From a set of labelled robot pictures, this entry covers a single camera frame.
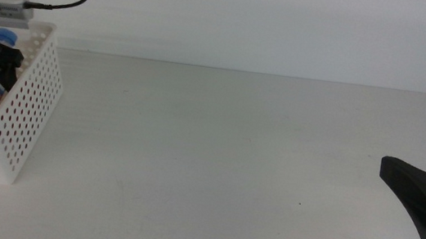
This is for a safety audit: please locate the white perforated plastic basket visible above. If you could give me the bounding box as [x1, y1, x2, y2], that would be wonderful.
[0, 16, 73, 191]

